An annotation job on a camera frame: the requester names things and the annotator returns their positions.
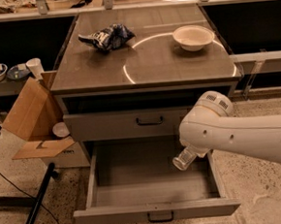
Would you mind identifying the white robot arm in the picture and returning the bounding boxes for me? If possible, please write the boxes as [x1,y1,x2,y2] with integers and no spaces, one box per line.
[172,91,281,170]

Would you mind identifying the grey drawer cabinet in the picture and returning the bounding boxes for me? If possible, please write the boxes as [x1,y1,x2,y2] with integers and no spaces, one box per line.
[45,0,247,148]

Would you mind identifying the closed top drawer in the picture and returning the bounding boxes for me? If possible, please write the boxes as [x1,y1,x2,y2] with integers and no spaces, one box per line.
[63,107,191,142]

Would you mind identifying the open middle drawer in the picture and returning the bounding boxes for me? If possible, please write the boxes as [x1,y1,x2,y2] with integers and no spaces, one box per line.
[74,136,240,224]

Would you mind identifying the blue crumpled chip bag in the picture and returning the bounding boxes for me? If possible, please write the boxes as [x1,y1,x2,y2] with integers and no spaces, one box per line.
[78,24,135,51]

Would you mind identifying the small white bowl in box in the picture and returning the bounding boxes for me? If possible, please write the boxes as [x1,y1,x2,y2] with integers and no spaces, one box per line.
[52,122,70,138]

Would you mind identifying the white paper bowl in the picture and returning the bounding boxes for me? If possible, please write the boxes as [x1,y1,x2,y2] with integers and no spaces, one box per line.
[172,25,215,51]

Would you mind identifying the black stand leg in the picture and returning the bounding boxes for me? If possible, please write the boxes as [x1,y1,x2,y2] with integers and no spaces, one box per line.
[25,163,55,224]

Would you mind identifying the brown cardboard box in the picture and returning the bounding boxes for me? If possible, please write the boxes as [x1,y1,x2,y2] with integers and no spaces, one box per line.
[3,78,89,168]

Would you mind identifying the white cup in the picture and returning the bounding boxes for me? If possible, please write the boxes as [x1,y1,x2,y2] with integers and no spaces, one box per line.
[26,58,44,80]

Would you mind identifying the blue patterned bowl right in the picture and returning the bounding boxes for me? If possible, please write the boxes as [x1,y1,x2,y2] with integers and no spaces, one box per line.
[6,64,31,81]

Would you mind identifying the black top drawer handle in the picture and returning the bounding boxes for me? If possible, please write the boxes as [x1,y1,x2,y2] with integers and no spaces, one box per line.
[136,116,164,127]

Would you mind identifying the black drawer handle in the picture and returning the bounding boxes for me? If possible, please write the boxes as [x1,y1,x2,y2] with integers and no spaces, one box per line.
[136,116,164,127]
[146,210,174,224]

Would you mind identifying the black middle drawer handle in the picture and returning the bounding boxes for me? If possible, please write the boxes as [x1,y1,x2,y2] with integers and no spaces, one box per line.
[146,210,174,224]

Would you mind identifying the black floor cable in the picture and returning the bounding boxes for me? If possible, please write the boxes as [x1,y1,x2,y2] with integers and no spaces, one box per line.
[0,155,68,224]

